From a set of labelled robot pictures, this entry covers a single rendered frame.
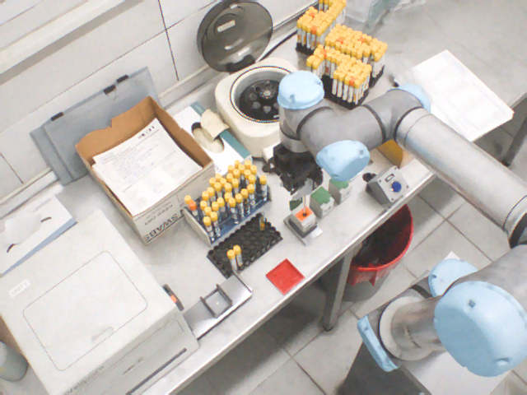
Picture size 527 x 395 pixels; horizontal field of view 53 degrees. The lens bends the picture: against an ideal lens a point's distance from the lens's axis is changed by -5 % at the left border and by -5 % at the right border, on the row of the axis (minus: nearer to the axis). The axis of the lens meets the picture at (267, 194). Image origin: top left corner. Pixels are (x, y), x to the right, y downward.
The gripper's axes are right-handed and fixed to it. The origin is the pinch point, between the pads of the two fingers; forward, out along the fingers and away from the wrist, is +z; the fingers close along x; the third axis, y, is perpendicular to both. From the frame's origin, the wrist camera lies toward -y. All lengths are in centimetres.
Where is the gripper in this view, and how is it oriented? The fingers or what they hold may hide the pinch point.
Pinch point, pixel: (305, 187)
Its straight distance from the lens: 122.2
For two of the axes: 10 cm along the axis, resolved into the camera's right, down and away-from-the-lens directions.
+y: -7.7, 5.6, -3.0
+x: 6.3, 6.6, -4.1
